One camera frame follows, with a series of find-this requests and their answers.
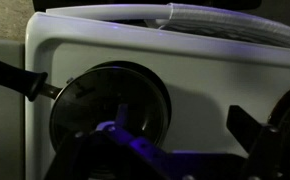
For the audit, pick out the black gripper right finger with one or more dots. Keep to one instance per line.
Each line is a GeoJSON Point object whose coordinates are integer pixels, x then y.
{"type": "Point", "coordinates": [261, 146]}

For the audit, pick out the white electric stove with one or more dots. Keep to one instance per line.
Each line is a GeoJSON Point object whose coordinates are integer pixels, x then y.
{"type": "Point", "coordinates": [201, 73]}

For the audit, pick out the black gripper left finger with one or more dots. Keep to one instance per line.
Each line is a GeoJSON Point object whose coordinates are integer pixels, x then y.
{"type": "Point", "coordinates": [95, 146]}

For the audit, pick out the small glass saucepan lid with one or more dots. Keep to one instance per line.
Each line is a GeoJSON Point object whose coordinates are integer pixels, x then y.
{"type": "Point", "coordinates": [85, 100]}

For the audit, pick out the small black saucepan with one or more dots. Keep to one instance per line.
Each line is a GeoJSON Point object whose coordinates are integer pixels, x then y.
{"type": "Point", "coordinates": [11, 75]}

